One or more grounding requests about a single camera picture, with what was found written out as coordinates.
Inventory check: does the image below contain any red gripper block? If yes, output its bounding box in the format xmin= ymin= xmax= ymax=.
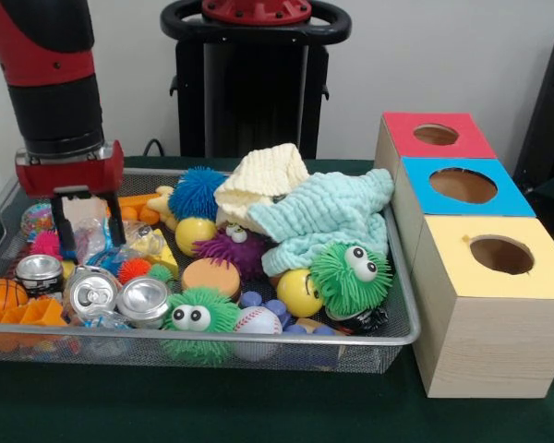
xmin=14 ymin=139 xmax=126 ymax=260

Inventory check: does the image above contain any cream waffle cloth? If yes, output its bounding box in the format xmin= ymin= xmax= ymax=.
xmin=213 ymin=142 xmax=311 ymax=230

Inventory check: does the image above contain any mint waffle cloth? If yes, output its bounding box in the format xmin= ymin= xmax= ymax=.
xmin=247 ymin=168 xmax=395 ymax=277

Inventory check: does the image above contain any green spiky ball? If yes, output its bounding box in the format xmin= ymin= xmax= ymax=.
xmin=308 ymin=242 xmax=394 ymax=319

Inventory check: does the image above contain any wooden box with three holes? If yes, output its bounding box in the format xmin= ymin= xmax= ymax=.
xmin=372 ymin=112 xmax=554 ymax=399

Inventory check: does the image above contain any plain wooden cube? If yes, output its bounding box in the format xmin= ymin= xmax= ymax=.
xmin=63 ymin=193 xmax=108 ymax=228

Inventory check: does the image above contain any silver drink can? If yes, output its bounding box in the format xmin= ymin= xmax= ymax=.
xmin=116 ymin=275 xmax=172 ymax=329

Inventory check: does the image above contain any blue spiky ball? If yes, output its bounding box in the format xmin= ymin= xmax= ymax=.
xmin=168 ymin=166 xmax=230 ymax=222

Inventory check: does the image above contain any orange toy basketball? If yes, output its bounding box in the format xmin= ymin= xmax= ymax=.
xmin=0 ymin=278 xmax=30 ymax=320

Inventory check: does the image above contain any green spiky toy with eyes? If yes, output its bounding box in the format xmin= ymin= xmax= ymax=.
xmin=161 ymin=288 xmax=242 ymax=365

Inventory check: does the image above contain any purple spiky toy with eyes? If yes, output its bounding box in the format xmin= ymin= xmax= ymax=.
xmin=192 ymin=222 xmax=270 ymax=281

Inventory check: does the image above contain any white toy baseball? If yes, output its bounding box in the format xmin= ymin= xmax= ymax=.
xmin=233 ymin=305 xmax=283 ymax=361

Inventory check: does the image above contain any yellow smiley ball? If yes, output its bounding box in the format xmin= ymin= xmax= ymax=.
xmin=276 ymin=268 xmax=325 ymax=317

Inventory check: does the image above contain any black upright panel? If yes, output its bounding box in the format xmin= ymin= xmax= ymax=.
xmin=514 ymin=30 xmax=554 ymax=186

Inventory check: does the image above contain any black cable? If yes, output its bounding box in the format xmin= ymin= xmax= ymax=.
xmin=142 ymin=138 xmax=168 ymax=159

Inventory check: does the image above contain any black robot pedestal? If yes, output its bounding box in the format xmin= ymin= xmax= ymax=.
xmin=160 ymin=0 xmax=352 ymax=161

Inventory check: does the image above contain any shallow wire mesh bin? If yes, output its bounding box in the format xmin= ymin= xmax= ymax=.
xmin=0 ymin=164 xmax=421 ymax=373

